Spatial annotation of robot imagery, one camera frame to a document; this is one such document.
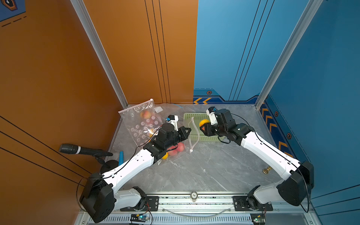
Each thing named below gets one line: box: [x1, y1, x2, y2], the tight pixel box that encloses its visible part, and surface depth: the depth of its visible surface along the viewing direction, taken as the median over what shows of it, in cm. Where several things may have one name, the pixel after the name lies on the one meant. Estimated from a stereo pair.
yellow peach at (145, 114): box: [139, 110, 152, 120], surface depth 104 cm
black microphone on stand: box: [59, 143, 119, 173], surface depth 64 cm
